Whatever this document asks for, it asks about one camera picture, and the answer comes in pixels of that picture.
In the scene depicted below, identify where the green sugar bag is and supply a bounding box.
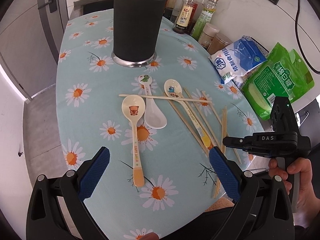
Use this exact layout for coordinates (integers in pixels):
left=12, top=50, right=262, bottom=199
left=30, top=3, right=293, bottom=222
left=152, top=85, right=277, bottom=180
left=242, top=43, right=315, bottom=120

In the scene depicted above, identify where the white spoon with green frog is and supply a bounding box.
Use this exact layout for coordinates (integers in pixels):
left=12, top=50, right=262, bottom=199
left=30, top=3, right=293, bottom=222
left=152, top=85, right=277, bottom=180
left=138, top=74, right=167, bottom=129

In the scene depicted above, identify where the horizontal bamboo chopstick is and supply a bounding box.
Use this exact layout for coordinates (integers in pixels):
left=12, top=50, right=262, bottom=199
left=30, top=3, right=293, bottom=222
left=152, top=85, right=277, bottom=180
left=118, top=94, right=212, bottom=104

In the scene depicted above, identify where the soy sauce bottle orange cap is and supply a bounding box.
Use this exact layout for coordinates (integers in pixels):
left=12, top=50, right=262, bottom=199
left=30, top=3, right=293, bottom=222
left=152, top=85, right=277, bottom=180
left=172, top=0, right=196, bottom=34

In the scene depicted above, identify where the black door handle lock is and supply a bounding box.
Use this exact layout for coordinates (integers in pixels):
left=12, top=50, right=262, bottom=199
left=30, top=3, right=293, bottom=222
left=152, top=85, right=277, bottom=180
left=38, top=0, right=57, bottom=13

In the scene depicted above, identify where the daisy-print light blue tablecloth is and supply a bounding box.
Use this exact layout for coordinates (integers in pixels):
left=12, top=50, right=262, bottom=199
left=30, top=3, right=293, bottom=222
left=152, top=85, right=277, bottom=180
left=56, top=10, right=263, bottom=239

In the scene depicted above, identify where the green label oil bottle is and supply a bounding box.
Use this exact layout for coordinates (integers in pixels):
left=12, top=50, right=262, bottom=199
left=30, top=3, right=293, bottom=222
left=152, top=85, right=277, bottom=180
left=191, top=0, right=219, bottom=40

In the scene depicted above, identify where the cream spoon with pig picture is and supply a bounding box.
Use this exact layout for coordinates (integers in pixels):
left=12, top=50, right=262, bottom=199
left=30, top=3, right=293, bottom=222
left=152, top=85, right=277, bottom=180
left=121, top=95, right=145, bottom=187

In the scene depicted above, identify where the black kitchen sink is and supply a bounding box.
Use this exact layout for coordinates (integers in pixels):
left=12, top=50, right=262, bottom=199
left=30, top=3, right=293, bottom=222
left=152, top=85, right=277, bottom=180
left=73, top=0, right=113, bottom=16

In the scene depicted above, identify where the grey door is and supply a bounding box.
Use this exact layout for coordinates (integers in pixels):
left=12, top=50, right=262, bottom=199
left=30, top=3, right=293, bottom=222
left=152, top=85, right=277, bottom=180
left=1, top=0, right=69, bottom=100

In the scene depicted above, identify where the white spice jar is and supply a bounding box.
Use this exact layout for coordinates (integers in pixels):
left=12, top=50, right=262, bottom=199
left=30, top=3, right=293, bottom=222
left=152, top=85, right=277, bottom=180
left=198, top=23, right=220, bottom=49

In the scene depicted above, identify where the blue white salt bag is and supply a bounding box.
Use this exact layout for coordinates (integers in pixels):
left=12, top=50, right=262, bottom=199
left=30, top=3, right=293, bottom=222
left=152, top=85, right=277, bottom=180
left=209, top=35, right=269, bottom=85

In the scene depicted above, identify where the person's right hand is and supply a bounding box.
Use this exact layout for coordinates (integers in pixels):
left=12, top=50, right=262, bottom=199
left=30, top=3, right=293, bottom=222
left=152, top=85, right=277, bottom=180
left=268, top=158, right=319, bottom=228

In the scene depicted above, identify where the cream spoon with blue cartoon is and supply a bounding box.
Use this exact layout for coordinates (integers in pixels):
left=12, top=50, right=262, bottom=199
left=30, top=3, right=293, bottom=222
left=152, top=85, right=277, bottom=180
left=164, top=78, right=213, bottom=147

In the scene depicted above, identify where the black cylindrical utensil holder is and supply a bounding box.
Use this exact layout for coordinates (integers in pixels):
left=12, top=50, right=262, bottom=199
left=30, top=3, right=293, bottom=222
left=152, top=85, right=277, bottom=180
left=111, top=0, right=166, bottom=68

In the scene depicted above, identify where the brown spice jar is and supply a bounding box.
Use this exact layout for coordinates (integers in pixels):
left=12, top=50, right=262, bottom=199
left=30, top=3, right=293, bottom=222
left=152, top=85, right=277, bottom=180
left=207, top=33, right=233, bottom=55

